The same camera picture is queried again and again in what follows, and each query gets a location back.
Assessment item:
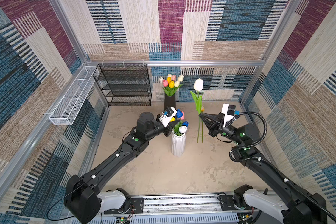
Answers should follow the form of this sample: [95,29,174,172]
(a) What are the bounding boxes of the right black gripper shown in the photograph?
[199,112,242,145]

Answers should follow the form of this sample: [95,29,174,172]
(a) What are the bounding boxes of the white ribbed ceramic vase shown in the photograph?
[171,133,186,157]

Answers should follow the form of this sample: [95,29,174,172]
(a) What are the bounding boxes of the black cylindrical vase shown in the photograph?
[163,94,176,111]

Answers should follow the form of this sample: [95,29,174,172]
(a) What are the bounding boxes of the large cream white tulip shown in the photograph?
[190,78,203,143]

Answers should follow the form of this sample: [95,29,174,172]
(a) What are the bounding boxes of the white blue tinted tulip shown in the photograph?
[178,125,188,134]

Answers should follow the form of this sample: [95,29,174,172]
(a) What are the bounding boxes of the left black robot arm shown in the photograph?
[63,112,181,224]

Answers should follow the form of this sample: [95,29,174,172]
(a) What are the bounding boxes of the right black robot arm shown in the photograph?
[199,113,328,224]

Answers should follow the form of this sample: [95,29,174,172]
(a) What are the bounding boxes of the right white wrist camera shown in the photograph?
[221,104,240,127]

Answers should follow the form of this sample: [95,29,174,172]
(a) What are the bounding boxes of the black wire shelf rack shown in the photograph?
[93,63,152,106]

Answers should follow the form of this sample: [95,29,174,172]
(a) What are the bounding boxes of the aluminium rail with cable duct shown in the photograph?
[58,192,306,224]

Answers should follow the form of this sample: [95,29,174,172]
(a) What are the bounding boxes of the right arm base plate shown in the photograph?
[217,194,252,211]

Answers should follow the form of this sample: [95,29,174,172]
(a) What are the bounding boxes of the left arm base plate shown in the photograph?
[103,197,144,215]

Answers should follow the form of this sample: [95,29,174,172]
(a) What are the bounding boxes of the white wire mesh basket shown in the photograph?
[49,66,96,126]

